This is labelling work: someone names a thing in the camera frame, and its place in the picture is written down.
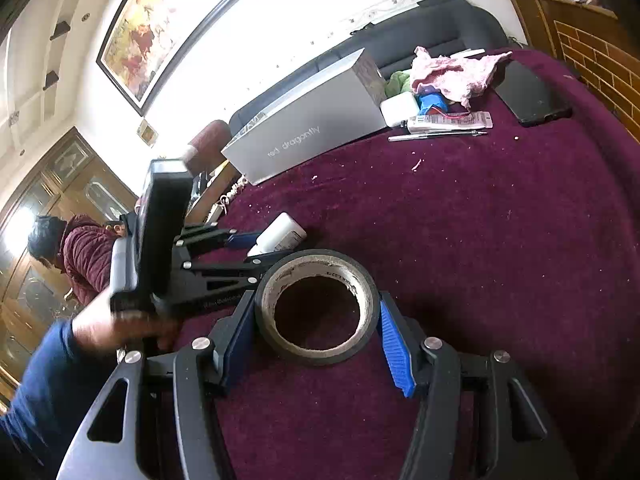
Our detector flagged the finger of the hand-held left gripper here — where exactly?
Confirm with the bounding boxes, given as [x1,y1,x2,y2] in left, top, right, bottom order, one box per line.
[172,251,287,317]
[172,226,263,267]

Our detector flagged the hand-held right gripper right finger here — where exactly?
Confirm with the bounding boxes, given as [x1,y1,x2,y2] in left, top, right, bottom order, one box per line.
[379,292,581,480]

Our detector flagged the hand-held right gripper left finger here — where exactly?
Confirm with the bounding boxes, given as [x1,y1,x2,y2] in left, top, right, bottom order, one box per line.
[55,290,258,480]

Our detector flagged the plain white bottle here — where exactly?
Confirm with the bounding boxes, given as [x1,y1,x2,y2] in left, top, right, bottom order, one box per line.
[246,211,307,257]

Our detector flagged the black tape roll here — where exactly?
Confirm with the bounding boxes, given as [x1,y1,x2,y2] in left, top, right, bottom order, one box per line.
[254,248,381,367]

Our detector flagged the person's left forearm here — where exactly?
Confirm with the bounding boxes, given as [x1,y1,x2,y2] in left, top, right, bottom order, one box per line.
[0,317,126,466]

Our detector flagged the person's left hand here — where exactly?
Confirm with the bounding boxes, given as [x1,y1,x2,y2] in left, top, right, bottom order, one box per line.
[70,287,183,353]

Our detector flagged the red upholstered chair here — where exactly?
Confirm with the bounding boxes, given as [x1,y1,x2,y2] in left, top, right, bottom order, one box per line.
[182,119,233,181]

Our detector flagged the wooden glass-door cabinet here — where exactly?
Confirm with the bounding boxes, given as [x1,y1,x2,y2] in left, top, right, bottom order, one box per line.
[0,127,138,411]

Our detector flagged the grey shoe box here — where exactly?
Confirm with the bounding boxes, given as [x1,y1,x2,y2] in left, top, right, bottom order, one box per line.
[220,47,388,187]

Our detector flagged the white charger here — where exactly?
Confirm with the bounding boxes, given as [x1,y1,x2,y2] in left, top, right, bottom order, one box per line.
[379,92,421,128]

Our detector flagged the silver pen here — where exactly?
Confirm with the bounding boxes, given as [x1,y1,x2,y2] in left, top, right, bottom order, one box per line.
[387,130,488,142]

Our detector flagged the green cloth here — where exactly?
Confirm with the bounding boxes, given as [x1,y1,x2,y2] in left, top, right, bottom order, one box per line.
[384,70,415,98]

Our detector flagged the white tube package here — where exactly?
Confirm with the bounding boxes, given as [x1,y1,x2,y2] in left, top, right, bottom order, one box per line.
[406,110,493,133]

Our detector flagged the blue battery pack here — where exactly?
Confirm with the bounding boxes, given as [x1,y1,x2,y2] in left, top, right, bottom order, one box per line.
[417,91,451,117]

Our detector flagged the pink cloth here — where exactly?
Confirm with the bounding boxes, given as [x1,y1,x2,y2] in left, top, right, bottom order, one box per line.
[409,46,513,110]

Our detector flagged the black padded headboard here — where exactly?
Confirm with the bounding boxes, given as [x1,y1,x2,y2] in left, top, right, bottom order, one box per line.
[228,0,511,136]

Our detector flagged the black phone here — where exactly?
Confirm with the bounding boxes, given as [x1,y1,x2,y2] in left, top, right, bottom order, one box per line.
[492,60,573,128]

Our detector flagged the wooden brick-pattern ledge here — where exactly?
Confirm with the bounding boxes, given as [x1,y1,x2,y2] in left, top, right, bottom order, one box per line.
[490,0,640,141]

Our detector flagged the beaded charm string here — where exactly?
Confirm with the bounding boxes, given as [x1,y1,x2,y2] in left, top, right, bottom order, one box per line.
[217,180,249,211]

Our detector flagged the small wall frame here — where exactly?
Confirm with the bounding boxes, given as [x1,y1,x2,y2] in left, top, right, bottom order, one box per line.
[136,119,160,147]

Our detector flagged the framed wall painting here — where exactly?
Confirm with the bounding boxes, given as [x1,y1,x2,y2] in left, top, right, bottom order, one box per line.
[95,0,283,118]

